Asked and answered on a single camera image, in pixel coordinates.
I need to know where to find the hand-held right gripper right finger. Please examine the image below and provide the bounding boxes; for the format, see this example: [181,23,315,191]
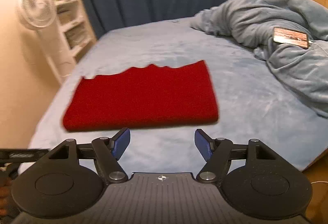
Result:
[195,129,279,184]

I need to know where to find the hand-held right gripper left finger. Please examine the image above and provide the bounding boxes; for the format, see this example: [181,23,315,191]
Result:
[47,127,131,184]

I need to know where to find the white shelf unit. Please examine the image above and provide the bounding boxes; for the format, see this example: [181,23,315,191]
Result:
[42,0,97,85]

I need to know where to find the white charging cable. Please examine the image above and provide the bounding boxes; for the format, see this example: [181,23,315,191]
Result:
[307,40,328,56]

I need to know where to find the white electric fan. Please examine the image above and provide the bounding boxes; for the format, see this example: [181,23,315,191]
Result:
[15,0,57,31]

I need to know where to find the grey-blue duvet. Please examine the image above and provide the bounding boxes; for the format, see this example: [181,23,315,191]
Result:
[190,0,328,118]

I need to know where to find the smartphone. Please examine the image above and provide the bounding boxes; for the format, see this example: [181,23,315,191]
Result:
[273,27,309,50]

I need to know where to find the bed with blue cover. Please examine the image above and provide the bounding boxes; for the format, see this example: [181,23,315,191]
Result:
[28,16,328,176]

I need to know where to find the red knit sweater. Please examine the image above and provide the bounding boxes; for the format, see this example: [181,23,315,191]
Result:
[63,60,219,133]

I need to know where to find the person's left hand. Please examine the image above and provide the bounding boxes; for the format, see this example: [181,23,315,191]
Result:
[0,177,12,217]

